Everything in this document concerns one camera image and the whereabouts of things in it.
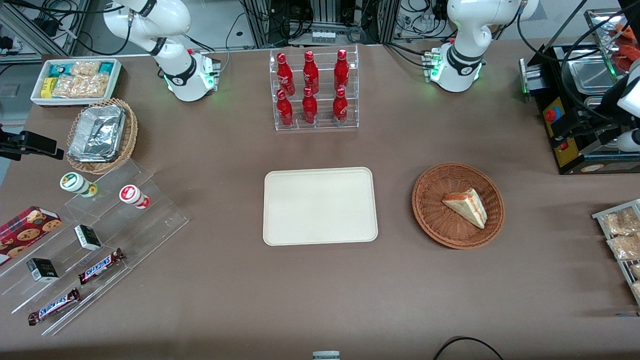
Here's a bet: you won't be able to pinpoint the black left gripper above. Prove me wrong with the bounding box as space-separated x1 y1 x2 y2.
552 106 618 146

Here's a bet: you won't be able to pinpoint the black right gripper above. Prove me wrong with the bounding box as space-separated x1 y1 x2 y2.
0 129 65 162

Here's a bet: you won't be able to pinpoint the triangular sandwich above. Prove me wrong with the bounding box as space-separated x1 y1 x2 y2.
442 188 488 230

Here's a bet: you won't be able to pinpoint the tray of packaged snacks right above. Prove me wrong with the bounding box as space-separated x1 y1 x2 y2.
592 199 640 307

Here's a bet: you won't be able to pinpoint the light wicker basket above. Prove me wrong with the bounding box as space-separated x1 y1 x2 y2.
66 98 139 175

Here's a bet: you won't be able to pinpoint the round brown wicker basket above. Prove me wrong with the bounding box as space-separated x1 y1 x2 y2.
411 162 505 250

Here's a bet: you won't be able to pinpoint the cream rectangular plastic tray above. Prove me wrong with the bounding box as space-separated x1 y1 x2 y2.
263 167 379 247

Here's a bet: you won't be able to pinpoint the black food warmer machine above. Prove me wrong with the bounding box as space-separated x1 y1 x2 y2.
519 42 640 176

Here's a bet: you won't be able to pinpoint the stainless steel warmer pan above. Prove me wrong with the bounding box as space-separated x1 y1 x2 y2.
582 95 611 111
569 57 617 94

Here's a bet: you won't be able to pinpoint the white rectangular snack bin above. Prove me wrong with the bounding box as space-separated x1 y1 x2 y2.
30 58 123 108

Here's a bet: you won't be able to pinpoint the green lid yogurt cup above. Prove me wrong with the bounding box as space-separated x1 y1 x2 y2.
59 172 98 198

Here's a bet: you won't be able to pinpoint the stacked aluminium foil containers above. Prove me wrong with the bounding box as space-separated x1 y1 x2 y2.
68 104 126 163

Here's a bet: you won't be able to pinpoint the clear bag of crackers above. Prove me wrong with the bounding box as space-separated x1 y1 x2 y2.
52 61 110 99

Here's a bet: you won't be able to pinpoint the red tartan cookie box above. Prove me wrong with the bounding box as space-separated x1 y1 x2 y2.
0 206 63 267

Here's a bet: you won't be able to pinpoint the small black carton box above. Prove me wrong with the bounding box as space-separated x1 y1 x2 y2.
26 258 60 283
74 224 103 252

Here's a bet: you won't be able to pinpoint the red lid yogurt cup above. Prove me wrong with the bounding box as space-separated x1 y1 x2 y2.
119 184 151 210

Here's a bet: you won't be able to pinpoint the clear bag of pastry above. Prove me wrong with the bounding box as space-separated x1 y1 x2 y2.
602 207 640 236
607 235 640 261

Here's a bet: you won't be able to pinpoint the clear acrylic stepped display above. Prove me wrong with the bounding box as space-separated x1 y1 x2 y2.
0 159 191 337

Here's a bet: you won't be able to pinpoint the brown snickers bar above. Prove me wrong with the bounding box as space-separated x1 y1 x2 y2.
27 288 81 327
78 248 126 286

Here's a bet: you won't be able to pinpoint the red cola bottle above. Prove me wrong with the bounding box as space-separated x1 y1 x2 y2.
276 52 296 96
302 87 318 125
303 50 320 94
332 88 349 124
276 89 294 127
334 49 350 91

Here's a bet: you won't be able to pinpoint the clear acrylic bottle rack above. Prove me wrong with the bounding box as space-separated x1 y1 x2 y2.
269 45 360 132

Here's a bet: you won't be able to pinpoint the black floor cable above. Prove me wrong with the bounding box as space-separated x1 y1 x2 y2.
432 336 506 360

